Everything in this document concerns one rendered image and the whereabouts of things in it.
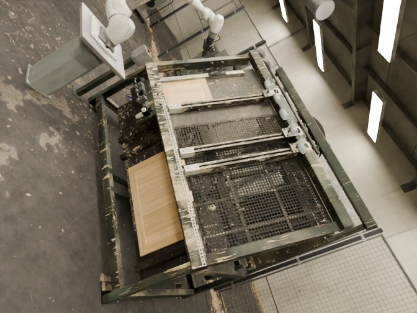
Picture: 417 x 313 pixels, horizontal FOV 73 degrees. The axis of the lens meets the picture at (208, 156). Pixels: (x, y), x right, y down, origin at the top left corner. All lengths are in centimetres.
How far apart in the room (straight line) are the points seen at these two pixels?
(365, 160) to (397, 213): 134
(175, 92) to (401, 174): 572
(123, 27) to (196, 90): 95
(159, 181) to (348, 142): 585
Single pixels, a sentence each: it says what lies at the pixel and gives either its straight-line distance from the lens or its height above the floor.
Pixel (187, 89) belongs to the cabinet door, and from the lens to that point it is 305.
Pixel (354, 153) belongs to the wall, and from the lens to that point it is 764.
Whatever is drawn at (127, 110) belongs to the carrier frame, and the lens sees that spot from 344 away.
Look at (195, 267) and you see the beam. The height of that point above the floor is 83.
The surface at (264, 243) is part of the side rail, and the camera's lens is 224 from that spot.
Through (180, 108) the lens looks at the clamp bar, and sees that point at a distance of 279.
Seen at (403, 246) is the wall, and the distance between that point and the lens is 707.
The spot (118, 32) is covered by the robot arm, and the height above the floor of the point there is 92.
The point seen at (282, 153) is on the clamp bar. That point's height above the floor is 170.
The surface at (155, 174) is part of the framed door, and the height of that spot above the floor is 54.
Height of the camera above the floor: 164
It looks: 12 degrees down
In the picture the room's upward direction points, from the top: 65 degrees clockwise
